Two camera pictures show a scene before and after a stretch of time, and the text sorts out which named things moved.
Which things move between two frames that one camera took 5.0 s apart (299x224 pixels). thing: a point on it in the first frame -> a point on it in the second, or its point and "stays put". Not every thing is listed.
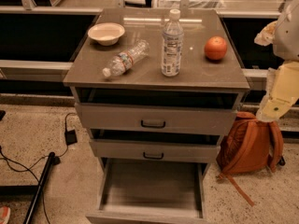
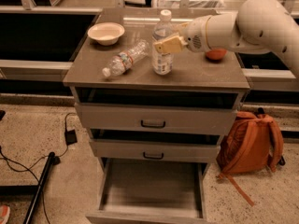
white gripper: (288, 36) -> (193, 35)
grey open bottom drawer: (150, 192) stays put
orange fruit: (215, 48) stays put
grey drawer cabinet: (157, 91) stays put
